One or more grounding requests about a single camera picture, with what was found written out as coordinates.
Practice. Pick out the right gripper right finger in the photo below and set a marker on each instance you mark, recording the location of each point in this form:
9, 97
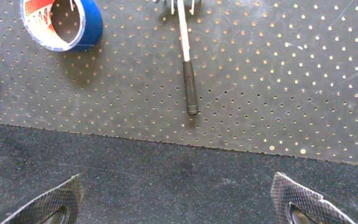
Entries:
303, 202

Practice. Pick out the roll of blue tape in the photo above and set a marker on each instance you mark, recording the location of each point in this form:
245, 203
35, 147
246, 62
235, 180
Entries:
92, 25

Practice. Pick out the hammer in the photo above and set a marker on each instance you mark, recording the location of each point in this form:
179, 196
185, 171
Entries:
189, 81

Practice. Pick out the metal hook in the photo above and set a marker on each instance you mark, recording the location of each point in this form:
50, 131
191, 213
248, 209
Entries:
71, 4
192, 6

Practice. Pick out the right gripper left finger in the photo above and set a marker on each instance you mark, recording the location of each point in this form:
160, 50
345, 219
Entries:
51, 202

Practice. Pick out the black pegboard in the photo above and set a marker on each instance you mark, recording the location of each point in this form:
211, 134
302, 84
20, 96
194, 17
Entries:
275, 77

